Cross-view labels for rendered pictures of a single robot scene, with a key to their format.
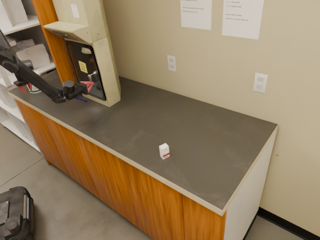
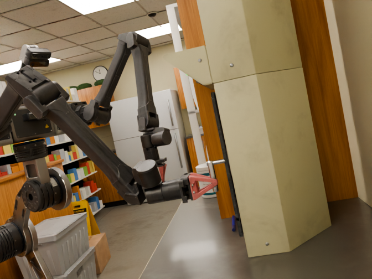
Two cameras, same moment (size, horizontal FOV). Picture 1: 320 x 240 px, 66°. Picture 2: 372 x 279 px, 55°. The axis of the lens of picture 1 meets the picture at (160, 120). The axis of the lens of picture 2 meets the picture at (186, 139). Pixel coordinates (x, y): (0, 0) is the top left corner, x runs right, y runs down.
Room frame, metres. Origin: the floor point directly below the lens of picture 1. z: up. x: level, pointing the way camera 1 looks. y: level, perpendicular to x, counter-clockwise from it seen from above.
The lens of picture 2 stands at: (0.92, -0.37, 1.35)
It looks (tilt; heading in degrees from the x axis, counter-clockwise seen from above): 4 degrees down; 57
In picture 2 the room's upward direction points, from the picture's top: 12 degrees counter-clockwise
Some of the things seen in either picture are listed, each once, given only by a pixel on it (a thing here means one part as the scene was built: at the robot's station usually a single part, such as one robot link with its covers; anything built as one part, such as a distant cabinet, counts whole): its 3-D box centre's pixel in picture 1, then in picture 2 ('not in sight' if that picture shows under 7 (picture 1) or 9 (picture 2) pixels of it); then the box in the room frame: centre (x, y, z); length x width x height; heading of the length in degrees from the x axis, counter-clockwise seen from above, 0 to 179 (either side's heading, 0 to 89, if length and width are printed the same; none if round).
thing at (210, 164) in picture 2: (92, 79); (218, 174); (1.52, 0.42, 1.17); 0.05 x 0.03 x 0.10; 137
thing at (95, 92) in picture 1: (85, 71); (228, 158); (1.61, 0.47, 1.19); 0.30 x 0.01 x 0.40; 47
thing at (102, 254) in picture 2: not in sight; (89, 254); (1.88, 3.30, 0.14); 0.41 x 0.32 x 0.28; 54
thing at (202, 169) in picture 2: (34, 82); (211, 179); (1.93, 1.01, 1.02); 0.13 x 0.13 x 0.15
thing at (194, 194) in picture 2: (86, 85); (201, 184); (1.48, 0.45, 1.15); 0.09 x 0.07 x 0.07; 138
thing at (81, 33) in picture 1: (67, 34); (194, 74); (1.58, 0.51, 1.46); 0.32 x 0.12 x 0.10; 48
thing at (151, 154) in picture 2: (21, 77); (151, 156); (1.58, 0.90, 1.21); 0.10 x 0.07 x 0.07; 138
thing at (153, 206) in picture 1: (128, 152); not in sight; (1.55, 0.30, 0.45); 2.05 x 0.67 x 0.90; 48
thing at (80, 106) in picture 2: not in sight; (85, 113); (1.50, 1.32, 1.45); 0.09 x 0.08 x 0.12; 20
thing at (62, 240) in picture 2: not in sight; (55, 244); (1.50, 2.82, 0.49); 0.60 x 0.42 x 0.33; 48
